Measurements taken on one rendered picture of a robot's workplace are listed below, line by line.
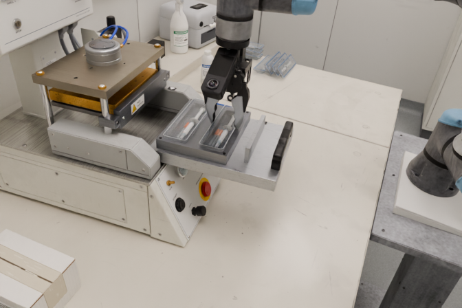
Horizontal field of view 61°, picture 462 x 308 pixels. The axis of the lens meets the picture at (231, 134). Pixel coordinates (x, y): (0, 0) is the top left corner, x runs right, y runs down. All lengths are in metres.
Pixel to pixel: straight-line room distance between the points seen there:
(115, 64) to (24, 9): 0.21
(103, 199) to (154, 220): 0.13
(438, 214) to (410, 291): 0.42
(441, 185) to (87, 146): 0.93
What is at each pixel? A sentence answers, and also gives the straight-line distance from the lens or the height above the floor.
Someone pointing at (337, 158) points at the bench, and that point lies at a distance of 1.31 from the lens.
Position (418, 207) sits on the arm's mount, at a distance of 1.18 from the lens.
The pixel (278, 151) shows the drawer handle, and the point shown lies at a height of 1.01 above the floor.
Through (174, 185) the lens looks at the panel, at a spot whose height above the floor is 0.87.
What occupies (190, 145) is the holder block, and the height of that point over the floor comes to 1.00.
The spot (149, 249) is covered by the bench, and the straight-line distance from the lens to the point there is 0.97.
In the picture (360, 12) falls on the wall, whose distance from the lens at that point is 3.20.
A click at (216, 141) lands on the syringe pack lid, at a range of 0.85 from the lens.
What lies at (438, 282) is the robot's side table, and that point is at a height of 0.45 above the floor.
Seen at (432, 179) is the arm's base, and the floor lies 0.82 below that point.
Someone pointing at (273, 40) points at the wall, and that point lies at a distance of 3.43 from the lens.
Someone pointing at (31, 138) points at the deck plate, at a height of 0.93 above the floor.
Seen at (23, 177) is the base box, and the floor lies 0.83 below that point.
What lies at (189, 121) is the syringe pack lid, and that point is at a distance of 0.92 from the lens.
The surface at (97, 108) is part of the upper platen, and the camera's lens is 0.91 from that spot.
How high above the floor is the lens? 1.50
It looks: 34 degrees down
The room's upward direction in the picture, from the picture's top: 5 degrees clockwise
